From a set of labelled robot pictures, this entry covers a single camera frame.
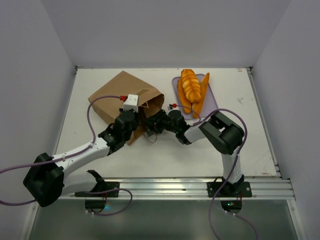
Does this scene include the long orange bread loaf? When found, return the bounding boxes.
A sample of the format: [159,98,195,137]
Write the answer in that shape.
[177,79,192,114]

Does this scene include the brown paper bag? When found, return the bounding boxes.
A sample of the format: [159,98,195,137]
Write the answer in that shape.
[87,70,166,147]

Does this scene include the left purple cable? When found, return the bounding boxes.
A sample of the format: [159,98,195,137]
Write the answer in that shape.
[0,94,133,216]

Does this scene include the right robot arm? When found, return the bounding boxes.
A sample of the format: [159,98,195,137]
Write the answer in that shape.
[142,110,246,197]

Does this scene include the small orange bread roll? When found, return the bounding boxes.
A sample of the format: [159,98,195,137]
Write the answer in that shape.
[192,72,210,119]

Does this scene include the aluminium mounting rail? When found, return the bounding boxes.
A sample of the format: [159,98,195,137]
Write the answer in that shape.
[59,177,293,201]

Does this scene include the braided glazed bread loaf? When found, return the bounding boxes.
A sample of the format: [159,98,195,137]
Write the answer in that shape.
[180,69,201,104]

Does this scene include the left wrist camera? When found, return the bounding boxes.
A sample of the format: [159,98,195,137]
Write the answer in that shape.
[122,94,139,112]

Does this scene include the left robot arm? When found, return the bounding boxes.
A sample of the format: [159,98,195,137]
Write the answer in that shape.
[23,110,139,207]

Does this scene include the steel kitchen tongs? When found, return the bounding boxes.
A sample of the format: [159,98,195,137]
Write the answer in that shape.
[146,128,154,137]

